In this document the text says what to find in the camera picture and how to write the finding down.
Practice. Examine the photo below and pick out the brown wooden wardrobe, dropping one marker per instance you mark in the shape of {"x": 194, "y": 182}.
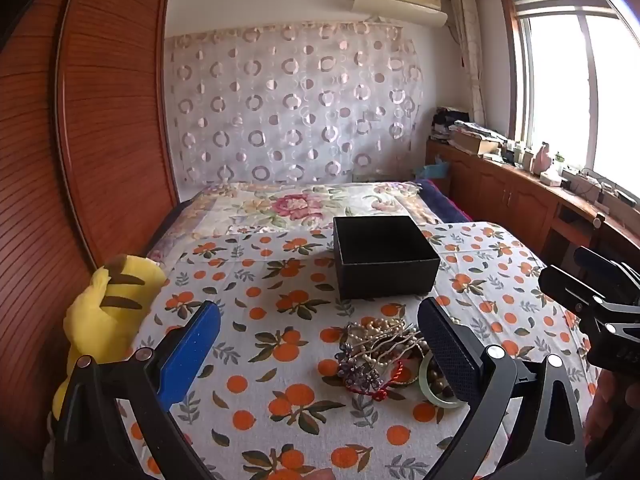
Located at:
{"x": 115, "y": 110}

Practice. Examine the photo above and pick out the black cardboard box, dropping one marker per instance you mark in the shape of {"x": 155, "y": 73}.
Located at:
{"x": 385, "y": 270}

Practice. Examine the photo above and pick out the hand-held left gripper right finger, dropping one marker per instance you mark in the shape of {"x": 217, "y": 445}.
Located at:
{"x": 447, "y": 350}

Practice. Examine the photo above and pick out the floral quilt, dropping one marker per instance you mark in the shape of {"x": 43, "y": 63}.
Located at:
{"x": 295, "y": 207}

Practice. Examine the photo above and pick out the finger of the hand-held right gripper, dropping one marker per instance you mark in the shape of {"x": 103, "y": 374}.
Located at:
{"x": 570, "y": 285}
{"x": 602, "y": 262}

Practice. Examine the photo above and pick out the yellow plush toy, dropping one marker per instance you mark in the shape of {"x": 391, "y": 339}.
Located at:
{"x": 105, "y": 310}

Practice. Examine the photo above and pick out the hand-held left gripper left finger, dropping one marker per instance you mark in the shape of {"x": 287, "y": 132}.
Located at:
{"x": 192, "y": 345}

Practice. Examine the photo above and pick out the window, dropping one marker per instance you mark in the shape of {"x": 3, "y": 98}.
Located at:
{"x": 555, "y": 85}

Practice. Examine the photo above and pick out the white air conditioner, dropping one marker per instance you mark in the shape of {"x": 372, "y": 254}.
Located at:
{"x": 400, "y": 5}

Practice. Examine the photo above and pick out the wooden side cabinet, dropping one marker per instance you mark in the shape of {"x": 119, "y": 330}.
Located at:
{"x": 500, "y": 190}

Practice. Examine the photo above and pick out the teal bag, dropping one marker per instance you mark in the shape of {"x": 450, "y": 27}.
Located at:
{"x": 439, "y": 169}

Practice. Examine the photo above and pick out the patterned window curtain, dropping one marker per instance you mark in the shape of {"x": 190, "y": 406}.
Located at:
{"x": 467, "y": 50}

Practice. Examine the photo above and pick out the orange fruit print bedsheet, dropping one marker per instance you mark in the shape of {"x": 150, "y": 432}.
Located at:
{"x": 300, "y": 360}

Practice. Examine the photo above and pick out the sheer circle pattern curtain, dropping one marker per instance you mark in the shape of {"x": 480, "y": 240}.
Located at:
{"x": 290, "y": 110}

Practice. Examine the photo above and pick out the person's right hand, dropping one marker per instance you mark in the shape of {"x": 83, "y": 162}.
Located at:
{"x": 612, "y": 410}

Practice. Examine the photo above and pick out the pile of clothes and papers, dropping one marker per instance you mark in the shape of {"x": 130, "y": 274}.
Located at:
{"x": 450, "y": 120}

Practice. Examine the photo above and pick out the pink figurine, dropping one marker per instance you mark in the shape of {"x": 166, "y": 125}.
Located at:
{"x": 542, "y": 157}

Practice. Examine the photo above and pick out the purple flower brooch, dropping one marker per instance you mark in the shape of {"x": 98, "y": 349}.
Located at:
{"x": 357, "y": 372}

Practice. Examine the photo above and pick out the purple fleece blanket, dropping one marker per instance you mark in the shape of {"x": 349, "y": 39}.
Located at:
{"x": 445, "y": 200}

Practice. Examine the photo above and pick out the white power strip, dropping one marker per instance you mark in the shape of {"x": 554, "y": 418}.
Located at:
{"x": 600, "y": 187}

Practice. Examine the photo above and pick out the green jade bangle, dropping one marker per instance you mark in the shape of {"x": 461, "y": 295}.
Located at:
{"x": 434, "y": 399}

